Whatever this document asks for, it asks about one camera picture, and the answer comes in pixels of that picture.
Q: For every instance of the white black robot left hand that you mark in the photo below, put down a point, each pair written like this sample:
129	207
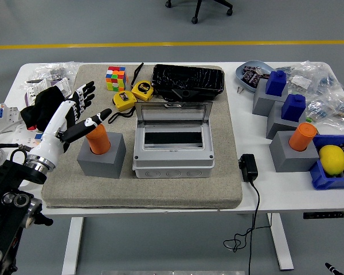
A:
50	137

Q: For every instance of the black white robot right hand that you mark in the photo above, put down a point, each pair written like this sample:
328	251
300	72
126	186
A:
334	270

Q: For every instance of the orange cylinder battery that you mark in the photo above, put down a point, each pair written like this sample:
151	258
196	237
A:
99	141
301	137

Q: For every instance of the grey electrical box clear lid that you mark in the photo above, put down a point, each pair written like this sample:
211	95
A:
172	169

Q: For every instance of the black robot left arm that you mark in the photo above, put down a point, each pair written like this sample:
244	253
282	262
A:
11	174

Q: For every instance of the white purple packaged box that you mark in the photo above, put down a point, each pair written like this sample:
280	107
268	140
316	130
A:
61	84

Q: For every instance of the black cloth glove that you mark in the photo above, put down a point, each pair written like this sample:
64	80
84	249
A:
46	103

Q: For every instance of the white breaker package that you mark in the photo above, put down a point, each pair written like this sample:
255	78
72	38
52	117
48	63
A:
34	88

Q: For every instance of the white circuit breaker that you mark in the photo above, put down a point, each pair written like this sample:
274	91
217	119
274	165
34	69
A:
0	113

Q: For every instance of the black table control panel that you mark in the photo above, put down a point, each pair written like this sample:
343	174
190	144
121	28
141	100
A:
324	215

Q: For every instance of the white table leg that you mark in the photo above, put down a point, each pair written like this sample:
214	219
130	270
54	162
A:
73	243
282	243

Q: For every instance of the grey block holder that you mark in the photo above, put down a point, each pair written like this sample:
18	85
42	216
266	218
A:
103	166
276	123
263	103
289	161

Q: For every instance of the clear bag of parts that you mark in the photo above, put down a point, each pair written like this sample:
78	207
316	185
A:
332	110
318	77
50	70

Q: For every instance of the yellow tape measure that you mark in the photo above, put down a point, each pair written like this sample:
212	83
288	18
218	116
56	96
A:
142	90
123	100

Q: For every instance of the large colourful puzzle cube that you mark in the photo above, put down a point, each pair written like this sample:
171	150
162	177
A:
116	78

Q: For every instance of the blue plastic bin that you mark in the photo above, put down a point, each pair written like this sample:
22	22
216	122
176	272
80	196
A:
321	179

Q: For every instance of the yellow lemon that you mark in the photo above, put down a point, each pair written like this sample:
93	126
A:
332	159

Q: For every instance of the grey-brown mat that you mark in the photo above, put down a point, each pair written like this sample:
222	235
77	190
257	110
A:
160	192

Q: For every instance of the black power adapter plug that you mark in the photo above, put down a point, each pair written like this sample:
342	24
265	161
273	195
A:
249	169

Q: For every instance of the black plastic tray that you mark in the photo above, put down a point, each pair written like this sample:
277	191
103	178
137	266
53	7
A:
189	77

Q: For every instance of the blue square block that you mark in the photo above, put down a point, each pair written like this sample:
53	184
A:
275	84
293	109

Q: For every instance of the small metal clip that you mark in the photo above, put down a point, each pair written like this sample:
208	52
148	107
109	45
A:
240	90

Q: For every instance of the black office chair base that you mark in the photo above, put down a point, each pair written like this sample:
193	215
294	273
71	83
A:
199	7

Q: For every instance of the dark snack packet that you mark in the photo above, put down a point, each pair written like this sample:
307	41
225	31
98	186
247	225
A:
250	78
252	68

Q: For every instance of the blue-grey shallow bowl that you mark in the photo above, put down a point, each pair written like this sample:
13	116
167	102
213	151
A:
258	63

